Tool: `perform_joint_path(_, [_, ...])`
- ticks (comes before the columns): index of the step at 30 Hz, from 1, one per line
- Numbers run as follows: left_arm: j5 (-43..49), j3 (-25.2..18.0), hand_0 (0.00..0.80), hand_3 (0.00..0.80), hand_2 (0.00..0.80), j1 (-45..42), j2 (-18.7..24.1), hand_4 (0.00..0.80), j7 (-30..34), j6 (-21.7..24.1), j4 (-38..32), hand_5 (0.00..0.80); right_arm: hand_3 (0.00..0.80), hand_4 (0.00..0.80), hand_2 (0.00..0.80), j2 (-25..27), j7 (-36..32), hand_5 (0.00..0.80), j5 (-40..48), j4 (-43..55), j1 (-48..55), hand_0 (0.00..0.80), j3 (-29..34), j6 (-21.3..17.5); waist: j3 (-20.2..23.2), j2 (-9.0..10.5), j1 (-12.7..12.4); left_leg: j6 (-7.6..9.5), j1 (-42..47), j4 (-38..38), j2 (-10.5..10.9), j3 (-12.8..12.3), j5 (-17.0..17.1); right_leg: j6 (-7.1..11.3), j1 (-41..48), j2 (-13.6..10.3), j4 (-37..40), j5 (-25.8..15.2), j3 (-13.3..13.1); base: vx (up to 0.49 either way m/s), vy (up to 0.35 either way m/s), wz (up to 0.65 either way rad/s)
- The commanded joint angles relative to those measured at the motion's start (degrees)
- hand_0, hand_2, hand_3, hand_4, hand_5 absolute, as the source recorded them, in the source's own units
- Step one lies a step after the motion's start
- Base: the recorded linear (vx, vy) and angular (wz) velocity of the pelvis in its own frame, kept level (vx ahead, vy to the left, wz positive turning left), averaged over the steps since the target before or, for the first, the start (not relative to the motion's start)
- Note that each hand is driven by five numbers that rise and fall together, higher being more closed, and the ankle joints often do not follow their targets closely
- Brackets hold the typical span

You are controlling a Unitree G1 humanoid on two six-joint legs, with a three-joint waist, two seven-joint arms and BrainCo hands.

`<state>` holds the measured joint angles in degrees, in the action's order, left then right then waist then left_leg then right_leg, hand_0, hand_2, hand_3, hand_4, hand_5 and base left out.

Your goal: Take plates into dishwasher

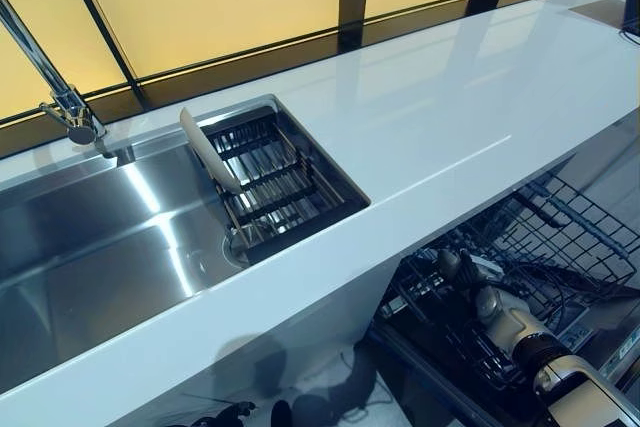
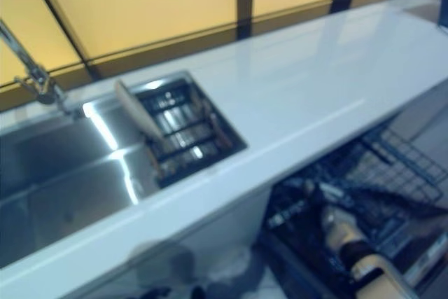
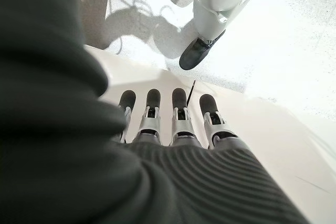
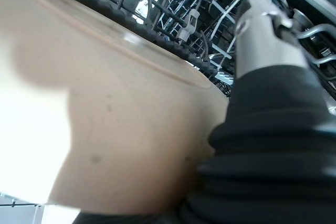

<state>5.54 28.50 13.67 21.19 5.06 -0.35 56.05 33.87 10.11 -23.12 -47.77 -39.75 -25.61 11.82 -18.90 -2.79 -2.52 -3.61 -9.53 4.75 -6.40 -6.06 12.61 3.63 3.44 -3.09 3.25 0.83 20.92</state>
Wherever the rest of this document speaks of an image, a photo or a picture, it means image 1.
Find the beige rectangular mat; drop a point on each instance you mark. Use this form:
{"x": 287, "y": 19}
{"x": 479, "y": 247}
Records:
{"x": 597, "y": 11}

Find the chrome gooseneck faucet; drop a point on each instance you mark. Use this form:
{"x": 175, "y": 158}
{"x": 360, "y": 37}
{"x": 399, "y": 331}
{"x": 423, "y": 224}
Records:
{"x": 70, "y": 107}

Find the black sink drying rack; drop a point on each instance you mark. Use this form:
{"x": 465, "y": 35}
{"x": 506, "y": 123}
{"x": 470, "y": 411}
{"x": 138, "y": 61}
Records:
{"x": 280, "y": 187}

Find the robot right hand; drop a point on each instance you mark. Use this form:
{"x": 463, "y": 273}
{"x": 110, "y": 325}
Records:
{"x": 467, "y": 272}

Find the black laptop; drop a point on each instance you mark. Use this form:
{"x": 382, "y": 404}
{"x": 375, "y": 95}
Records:
{"x": 632, "y": 2}

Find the beige ceramic plate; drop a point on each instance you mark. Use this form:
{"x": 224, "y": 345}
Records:
{"x": 207, "y": 149}

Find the stainless steel sink basin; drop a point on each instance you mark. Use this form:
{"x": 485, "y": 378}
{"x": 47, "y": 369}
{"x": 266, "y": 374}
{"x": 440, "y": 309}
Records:
{"x": 100, "y": 247}

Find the steel sink drain plug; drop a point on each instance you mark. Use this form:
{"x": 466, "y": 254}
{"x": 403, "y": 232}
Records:
{"x": 232, "y": 249}

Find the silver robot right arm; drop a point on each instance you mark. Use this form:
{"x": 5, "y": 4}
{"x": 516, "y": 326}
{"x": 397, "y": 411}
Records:
{"x": 550, "y": 352}

